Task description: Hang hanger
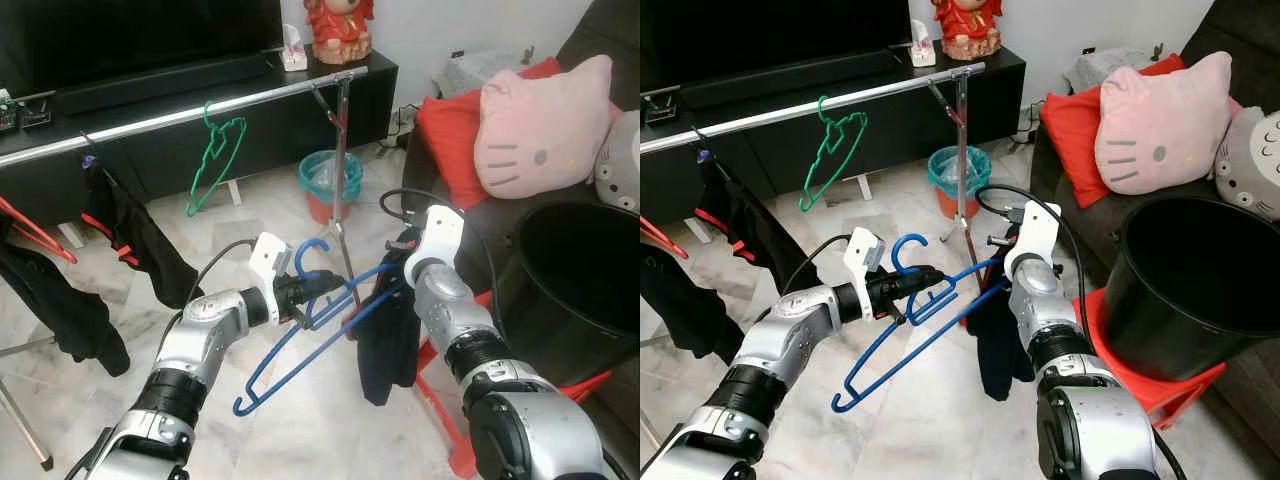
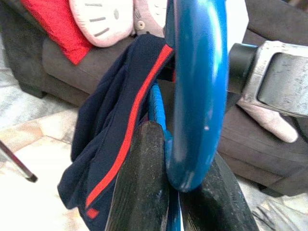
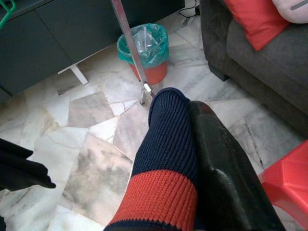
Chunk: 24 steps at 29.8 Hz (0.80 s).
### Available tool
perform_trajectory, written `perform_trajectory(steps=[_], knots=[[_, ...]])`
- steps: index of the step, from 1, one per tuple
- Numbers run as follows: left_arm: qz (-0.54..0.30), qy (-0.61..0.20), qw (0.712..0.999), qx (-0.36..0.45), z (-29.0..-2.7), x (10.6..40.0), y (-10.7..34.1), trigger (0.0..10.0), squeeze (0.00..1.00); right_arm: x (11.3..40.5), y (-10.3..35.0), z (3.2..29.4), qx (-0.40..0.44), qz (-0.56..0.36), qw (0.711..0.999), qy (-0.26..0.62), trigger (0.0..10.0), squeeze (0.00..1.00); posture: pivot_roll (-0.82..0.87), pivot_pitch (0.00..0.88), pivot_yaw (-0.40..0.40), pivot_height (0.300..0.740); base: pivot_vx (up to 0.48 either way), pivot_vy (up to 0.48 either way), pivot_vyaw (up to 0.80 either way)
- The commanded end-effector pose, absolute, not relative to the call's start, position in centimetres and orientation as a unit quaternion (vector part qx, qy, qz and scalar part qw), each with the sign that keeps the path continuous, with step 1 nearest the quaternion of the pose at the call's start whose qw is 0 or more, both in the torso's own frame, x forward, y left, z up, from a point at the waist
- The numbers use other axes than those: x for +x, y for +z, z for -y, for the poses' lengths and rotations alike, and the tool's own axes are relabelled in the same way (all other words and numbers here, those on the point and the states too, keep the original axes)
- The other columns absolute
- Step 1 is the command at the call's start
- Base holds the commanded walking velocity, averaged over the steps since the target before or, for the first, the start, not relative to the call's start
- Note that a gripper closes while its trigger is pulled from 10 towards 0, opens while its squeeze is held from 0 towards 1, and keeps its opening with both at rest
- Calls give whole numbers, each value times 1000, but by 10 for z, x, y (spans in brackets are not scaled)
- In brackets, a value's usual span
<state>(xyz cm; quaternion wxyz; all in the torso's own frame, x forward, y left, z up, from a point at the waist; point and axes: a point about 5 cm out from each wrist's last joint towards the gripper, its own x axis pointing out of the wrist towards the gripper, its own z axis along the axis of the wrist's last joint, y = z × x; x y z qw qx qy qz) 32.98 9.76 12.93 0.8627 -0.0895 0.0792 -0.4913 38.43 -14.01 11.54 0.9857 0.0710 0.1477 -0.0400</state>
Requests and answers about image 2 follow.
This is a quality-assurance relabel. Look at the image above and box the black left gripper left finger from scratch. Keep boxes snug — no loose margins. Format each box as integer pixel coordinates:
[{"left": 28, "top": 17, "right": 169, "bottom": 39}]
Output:
[{"left": 104, "top": 121, "right": 170, "bottom": 231}]

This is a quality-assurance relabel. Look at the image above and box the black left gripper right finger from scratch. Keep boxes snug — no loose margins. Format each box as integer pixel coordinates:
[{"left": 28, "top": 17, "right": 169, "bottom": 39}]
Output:
[{"left": 180, "top": 151, "right": 259, "bottom": 231}]

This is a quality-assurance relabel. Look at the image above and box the dark navy garment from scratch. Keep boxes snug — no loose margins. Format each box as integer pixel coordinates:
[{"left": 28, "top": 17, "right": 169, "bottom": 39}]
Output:
[{"left": 57, "top": 34, "right": 175, "bottom": 231}]

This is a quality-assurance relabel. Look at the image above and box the blue plastic hanger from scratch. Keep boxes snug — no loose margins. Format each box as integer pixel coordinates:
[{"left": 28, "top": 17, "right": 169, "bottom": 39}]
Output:
[{"left": 146, "top": 0, "right": 229, "bottom": 231}]

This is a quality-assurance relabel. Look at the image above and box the dark grey fabric sofa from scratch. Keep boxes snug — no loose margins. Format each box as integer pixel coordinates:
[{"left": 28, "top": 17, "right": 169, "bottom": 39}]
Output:
[{"left": 0, "top": 0, "right": 308, "bottom": 198}]

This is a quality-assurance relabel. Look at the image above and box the silver metal clothes rack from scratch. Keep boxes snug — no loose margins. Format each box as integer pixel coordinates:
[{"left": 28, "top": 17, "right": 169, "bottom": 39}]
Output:
[{"left": 0, "top": 139, "right": 39, "bottom": 183}]

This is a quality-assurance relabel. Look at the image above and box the grey round owl cushion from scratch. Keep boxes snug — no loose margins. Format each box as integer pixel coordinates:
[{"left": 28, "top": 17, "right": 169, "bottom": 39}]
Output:
[{"left": 133, "top": 0, "right": 169, "bottom": 38}]

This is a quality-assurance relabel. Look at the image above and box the pink cat face cushion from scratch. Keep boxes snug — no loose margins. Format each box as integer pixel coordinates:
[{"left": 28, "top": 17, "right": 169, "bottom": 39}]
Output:
[{"left": 68, "top": 0, "right": 138, "bottom": 48}]

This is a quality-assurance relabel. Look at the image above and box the red square cushion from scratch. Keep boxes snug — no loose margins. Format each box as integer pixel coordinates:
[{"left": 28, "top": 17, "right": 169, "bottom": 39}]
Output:
[{"left": 20, "top": 0, "right": 94, "bottom": 65}]

